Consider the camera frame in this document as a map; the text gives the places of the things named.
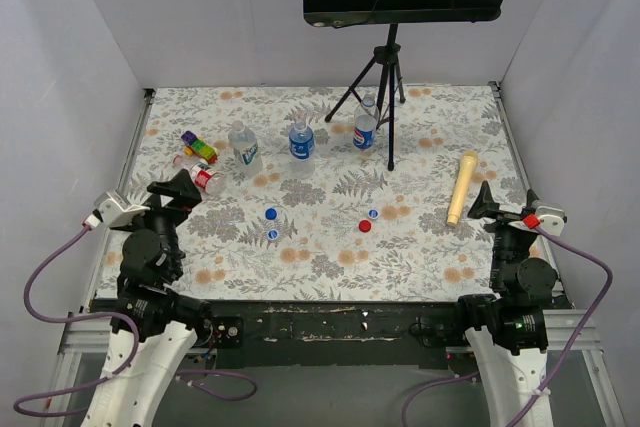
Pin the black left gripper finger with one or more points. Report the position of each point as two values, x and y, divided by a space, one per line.
186 194
165 194

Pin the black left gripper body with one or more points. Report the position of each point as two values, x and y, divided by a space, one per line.
163 205

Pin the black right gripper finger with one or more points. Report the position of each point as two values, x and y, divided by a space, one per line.
532 200
484 204

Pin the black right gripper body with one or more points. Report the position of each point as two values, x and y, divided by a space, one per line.
503 218

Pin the red label clear bottle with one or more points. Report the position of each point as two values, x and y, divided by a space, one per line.
207 179

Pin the plain blue bottle cap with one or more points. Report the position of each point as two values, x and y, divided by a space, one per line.
271 214

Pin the red bottle cap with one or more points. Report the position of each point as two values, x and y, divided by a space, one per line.
365 226

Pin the Pepsi label clear bottle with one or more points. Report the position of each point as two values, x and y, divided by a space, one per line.
366 118

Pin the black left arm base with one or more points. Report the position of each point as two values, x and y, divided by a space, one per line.
223 332

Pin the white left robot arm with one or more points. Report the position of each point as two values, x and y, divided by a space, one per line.
152 326

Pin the white blue label bottle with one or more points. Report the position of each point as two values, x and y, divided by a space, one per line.
246 150

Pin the blue label water bottle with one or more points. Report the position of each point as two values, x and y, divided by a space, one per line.
302 146

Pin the colourful toy block car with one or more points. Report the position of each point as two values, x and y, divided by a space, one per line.
195 146

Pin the cream toy microphone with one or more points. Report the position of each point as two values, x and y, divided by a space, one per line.
467 166

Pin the floral tablecloth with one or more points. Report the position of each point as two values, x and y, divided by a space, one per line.
410 253

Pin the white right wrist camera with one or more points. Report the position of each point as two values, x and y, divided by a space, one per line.
549 217

